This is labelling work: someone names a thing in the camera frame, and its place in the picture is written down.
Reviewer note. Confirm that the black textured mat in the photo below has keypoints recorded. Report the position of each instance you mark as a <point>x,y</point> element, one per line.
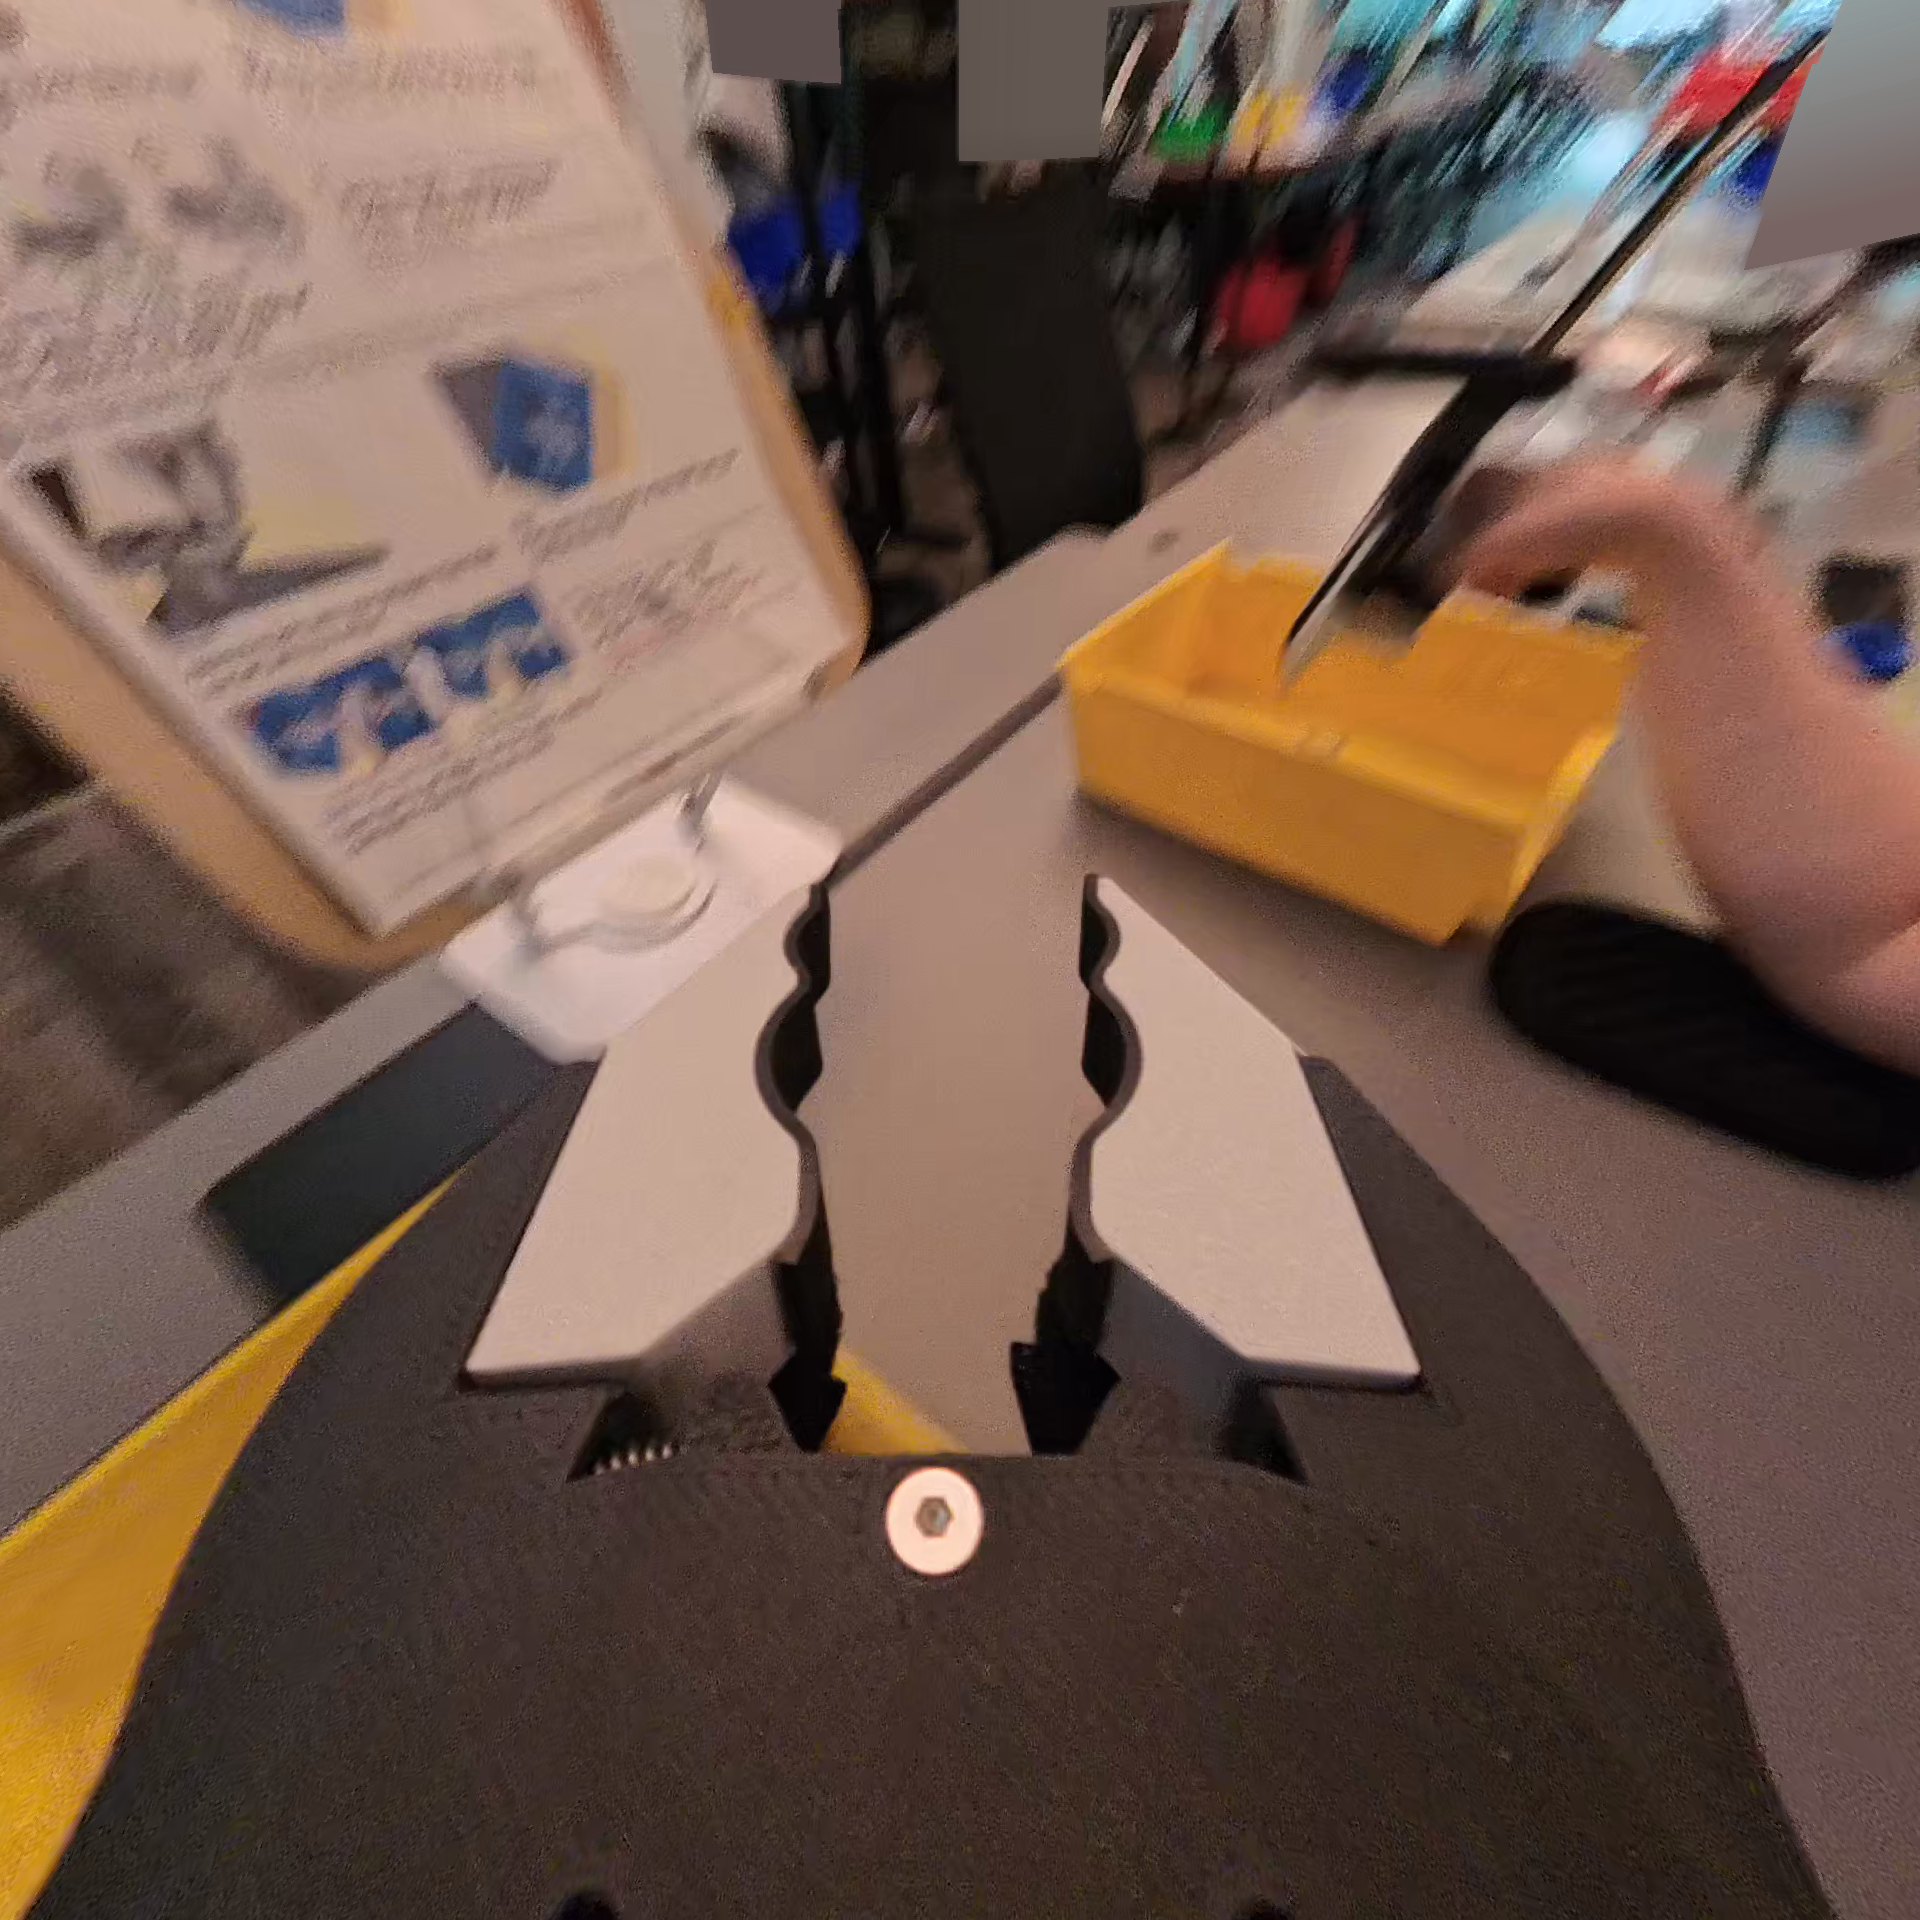
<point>1694,1037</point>

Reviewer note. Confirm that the person's right hand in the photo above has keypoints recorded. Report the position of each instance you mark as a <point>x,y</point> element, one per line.
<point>1636,540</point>

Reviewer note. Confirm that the yellow undivided bin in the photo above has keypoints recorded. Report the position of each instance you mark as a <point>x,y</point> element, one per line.
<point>1321,781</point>

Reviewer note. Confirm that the blue storage bin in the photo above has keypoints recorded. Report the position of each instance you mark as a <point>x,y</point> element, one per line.
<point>774,254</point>

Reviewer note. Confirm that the wooden instruction board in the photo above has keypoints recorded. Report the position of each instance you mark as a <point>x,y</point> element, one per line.
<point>375,452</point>

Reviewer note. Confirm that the black chair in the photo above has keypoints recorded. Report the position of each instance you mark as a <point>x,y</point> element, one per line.
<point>1036,376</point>

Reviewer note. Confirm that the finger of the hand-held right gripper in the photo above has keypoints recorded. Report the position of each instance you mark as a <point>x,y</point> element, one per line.
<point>1359,592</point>

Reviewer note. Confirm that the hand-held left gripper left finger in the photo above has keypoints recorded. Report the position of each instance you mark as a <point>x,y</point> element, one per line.
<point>661,1201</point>

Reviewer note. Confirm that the yellow divided parts bin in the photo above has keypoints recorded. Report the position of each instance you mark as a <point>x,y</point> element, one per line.
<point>90,1575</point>

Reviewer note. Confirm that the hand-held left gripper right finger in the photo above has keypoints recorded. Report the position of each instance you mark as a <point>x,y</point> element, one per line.
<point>1230,1201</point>

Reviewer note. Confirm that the person's right forearm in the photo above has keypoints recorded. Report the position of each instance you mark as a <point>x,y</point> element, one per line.
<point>1801,840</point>

